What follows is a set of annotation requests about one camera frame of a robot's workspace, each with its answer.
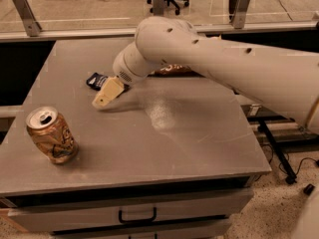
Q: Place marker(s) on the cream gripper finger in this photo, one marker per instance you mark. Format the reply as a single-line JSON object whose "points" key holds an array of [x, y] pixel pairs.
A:
{"points": [[110, 90]]}

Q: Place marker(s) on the dark blue rxbar wrapper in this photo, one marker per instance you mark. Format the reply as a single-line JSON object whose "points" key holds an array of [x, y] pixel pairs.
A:
{"points": [[95, 81]]}

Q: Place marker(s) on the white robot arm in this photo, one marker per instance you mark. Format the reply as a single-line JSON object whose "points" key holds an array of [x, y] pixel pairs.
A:
{"points": [[282, 80]]}

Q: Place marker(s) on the brown and cream chip bag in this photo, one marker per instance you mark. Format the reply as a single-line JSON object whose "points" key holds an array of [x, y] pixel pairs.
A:
{"points": [[171, 69]]}

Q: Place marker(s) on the tan soda can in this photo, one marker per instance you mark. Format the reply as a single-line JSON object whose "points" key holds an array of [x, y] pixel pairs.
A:
{"points": [[51, 134]]}

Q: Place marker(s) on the grey drawer cabinet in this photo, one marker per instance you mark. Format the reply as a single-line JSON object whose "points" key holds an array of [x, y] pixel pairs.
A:
{"points": [[182, 145]]}

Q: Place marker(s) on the black floor stand leg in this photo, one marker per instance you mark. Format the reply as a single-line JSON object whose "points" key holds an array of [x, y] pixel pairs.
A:
{"points": [[290, 174]]}

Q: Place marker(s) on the left metal railing bracket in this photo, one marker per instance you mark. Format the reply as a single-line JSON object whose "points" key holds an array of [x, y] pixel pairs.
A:
{"points": [[31, 25]]}

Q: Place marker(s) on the metal railing bracket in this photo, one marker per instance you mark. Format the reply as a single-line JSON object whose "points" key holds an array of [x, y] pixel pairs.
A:
{"points": [[158, 14], [239, 14], [31, 25]]}

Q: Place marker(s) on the middle metal railing bracket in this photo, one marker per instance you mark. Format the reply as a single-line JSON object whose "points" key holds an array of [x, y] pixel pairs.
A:
{"points": [[158, 14]]}

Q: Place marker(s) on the black upper drawer handle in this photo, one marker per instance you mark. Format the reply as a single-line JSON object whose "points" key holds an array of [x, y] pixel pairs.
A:
{"points": [[138, 215]]}

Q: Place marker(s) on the right metal railing bracket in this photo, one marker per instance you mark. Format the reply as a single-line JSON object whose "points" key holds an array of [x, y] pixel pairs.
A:
{"points": [[239, 14]]}

